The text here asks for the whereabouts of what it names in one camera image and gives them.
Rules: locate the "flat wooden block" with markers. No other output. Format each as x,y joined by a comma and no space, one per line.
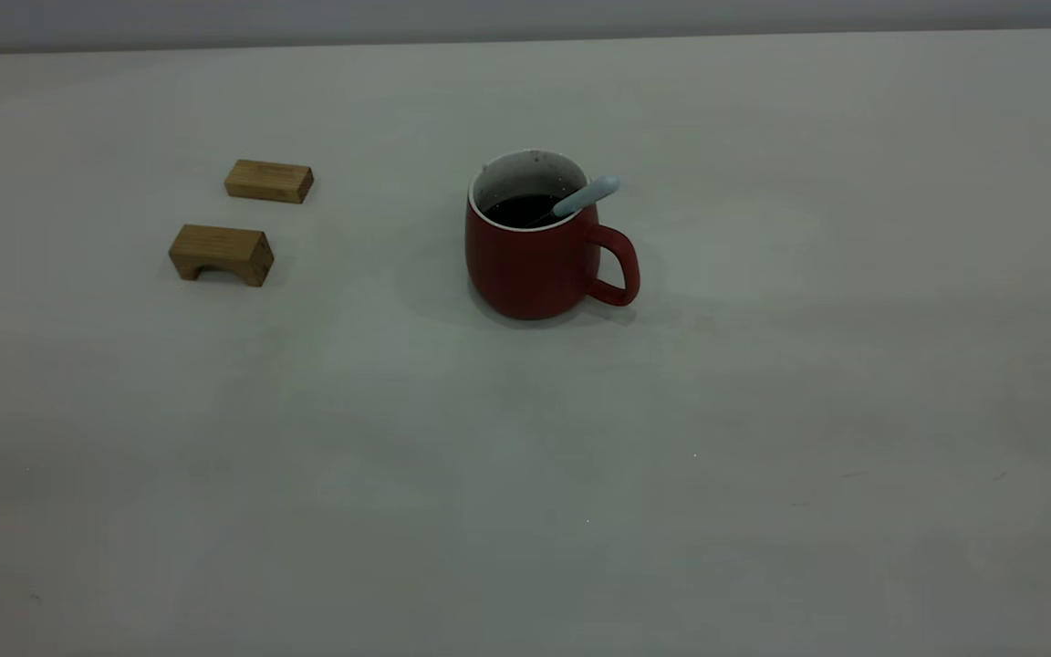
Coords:
265,181

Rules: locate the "red ceramic mug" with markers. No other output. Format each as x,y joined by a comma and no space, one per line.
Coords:
525,269

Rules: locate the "arched wooden block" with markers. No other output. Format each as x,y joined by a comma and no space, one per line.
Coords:
224,246

